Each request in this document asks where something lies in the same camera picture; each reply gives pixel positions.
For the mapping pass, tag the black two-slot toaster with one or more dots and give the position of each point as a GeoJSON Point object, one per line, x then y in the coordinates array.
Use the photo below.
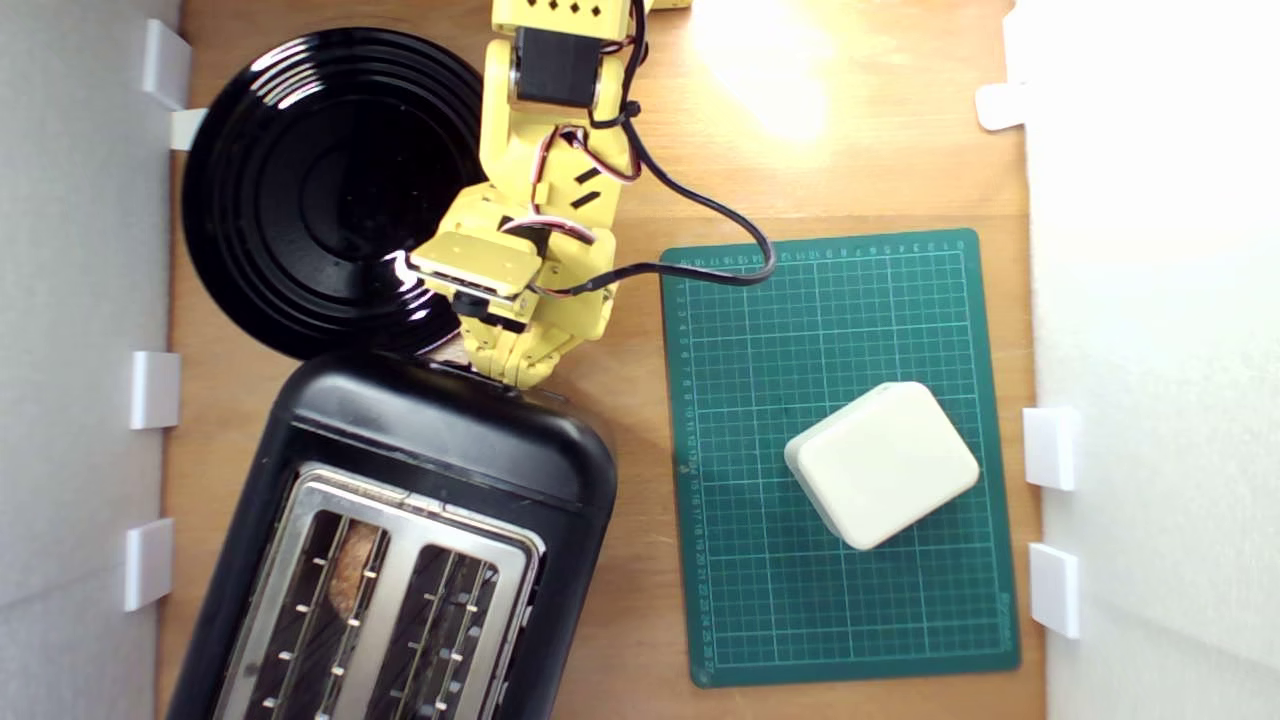
{"type": "Point", "coordinates": [440, 430]}

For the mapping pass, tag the green cutting mat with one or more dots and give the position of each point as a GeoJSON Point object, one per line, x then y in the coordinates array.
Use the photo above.
{"type": "Point", "coordinates": [750, 400]}

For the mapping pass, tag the black round plate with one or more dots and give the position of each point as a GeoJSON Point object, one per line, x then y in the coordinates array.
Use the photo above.
{"type": "Point", "coordinates": [300, 200]}

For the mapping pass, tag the brown bread slice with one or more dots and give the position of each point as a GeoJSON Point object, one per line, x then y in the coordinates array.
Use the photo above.
{"type": "Point", "coordinates": [352, 570]}

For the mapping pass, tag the white block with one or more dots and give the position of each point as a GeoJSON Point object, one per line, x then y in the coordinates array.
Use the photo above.
{"type": "Point", "coordinates": [885, 465]}

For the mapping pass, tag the white wall clip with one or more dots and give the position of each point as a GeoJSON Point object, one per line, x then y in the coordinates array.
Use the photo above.
{"type": "Point", "coordinates": [165, 62]}
{"type": "Point", "coordinates": [1055, 590]}
{"type": "Point", "coordinates": [187, 128]}
{"type": "Point", "coordinates": [148, 563]}
{"type": "Point", "coordinates": [155, 389]}
{"type": "Point", "coordinates": [1050, 447]}
{"type": "Point", "coordinates": [1000, 105]}

